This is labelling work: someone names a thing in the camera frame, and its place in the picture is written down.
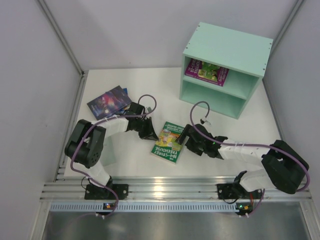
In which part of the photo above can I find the green 104-storey treehouse book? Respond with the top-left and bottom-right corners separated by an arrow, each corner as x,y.
151,121 -> 184,164

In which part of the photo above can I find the dark galaxy cover book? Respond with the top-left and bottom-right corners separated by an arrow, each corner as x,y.
87,85 -> 124,121

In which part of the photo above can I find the purple 117-storey treehouse book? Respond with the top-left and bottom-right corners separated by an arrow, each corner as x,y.
184,58 -> 229,87

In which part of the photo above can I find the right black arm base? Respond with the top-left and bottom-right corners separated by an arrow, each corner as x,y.
217,170 -> 250,202

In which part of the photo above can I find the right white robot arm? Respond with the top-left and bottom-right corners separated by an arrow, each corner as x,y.
176,124 -> 309,198

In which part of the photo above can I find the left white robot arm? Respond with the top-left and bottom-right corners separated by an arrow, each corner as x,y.
64,102 -> 158,188

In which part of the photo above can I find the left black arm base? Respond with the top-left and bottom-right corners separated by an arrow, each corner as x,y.
84,183 -> 129,200

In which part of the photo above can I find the blue treehouse book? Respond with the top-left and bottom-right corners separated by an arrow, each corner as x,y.
117,88 -> 132,115

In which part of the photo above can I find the pale green booklet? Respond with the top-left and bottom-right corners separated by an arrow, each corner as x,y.
99,136 -> 117,167

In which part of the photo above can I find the mint green wooden shelf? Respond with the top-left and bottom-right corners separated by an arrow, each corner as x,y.
179,22 -> 273,119

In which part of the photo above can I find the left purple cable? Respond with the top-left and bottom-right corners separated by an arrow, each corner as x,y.
69,93 -> 158,218

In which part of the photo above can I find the aluminium mounting rail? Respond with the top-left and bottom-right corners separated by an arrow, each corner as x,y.
39,159 -> 313,201

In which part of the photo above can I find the perforated cable duct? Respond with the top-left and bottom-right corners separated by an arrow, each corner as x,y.
50,202 -> 250,213

